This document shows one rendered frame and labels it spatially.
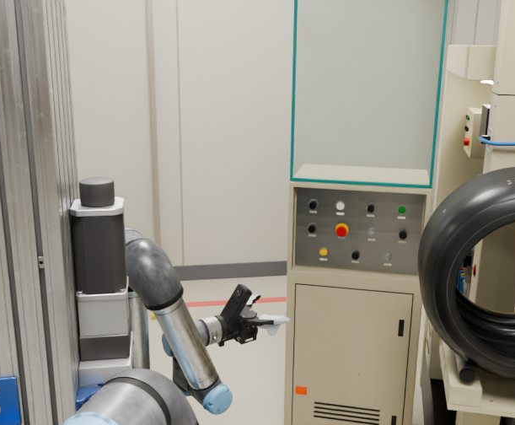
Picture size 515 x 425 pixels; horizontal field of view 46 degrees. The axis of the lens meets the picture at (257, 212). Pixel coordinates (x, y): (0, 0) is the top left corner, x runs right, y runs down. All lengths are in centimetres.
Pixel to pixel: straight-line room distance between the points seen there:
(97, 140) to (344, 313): 260
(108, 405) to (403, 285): 184
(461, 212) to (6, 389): 117
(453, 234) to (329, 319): 102
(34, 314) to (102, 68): 360
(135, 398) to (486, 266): 152
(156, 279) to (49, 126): 54
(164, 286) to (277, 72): 338
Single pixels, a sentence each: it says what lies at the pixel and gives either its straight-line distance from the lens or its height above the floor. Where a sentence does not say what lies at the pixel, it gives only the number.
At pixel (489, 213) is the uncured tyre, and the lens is 168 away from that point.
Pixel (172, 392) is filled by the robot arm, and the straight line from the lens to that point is 89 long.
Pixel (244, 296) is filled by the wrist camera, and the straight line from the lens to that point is 167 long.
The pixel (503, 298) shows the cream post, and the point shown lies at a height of 99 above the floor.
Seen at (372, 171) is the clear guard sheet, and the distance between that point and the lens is 241.
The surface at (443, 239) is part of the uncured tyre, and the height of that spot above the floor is 130.
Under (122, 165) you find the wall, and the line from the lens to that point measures 461.
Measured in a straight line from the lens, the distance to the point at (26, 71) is 96.
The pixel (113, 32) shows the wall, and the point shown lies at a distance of 453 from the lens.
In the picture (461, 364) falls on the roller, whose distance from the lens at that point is 190.
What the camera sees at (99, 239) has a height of 148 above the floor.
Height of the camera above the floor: 180
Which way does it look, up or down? 16 degrees down
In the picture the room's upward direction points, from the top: 1 degrees clockwise
